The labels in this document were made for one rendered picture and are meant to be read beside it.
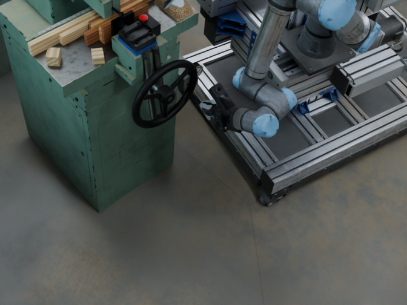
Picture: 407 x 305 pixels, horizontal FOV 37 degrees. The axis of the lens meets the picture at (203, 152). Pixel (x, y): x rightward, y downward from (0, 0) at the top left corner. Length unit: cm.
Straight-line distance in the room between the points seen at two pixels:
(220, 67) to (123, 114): 85
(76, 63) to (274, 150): 108
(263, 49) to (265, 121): 23
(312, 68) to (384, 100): 91
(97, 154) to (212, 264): 70
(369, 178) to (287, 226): 51
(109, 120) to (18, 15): 53
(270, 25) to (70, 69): 68
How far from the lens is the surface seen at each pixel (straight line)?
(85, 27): 221
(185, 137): 306
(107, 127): 238
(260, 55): 199
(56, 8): 237
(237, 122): 202
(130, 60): 209
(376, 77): 249
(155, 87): 216
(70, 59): 215
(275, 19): 192
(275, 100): 201
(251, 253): 275
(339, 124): 298
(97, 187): 264
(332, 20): 180
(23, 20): 246
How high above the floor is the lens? 243
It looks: 54 degrees down
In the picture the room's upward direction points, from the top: 7 degrees clockwise
